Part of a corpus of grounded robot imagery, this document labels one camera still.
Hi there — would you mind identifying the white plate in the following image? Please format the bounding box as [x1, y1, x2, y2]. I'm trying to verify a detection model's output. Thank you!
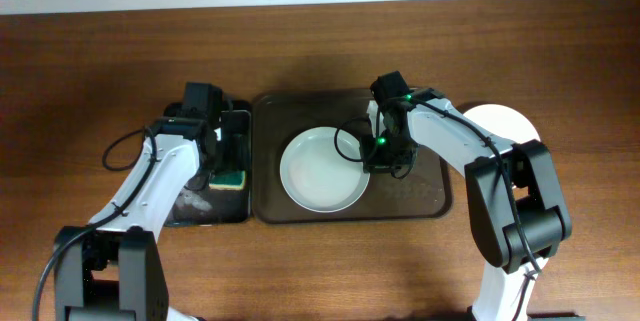
[463, 104, 541, 144]

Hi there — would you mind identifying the green and yellow sponge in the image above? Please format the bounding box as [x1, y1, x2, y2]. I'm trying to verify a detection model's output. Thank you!
[208, 170, 247, 191]

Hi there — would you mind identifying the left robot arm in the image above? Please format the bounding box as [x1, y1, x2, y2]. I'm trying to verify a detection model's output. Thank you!
[31, 82, 251, 320]

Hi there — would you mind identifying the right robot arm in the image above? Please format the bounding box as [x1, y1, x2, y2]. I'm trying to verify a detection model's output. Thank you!
[360, 71, 572, 320]

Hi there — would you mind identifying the right black cable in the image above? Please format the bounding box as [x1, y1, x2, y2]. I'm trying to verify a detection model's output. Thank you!
[333, 95, 544, 321]

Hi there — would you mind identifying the left black cable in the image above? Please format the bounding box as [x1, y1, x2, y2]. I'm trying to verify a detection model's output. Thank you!
[30, 125, 161, 321]

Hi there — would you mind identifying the brown plastic serving tray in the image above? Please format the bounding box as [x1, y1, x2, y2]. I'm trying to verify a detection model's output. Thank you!
[251, 89, 453, 224]

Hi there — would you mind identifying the small black tray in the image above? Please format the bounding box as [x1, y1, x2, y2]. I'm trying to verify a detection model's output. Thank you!
[165, 101, 252, 227]

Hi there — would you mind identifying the pale green plate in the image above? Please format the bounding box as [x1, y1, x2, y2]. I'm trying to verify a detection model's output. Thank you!
[279, 126, 370, 213]

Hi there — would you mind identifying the black cable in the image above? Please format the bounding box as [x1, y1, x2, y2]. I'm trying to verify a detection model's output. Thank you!
[333, 95, 544, 321]
[30, 125, 161, 321]

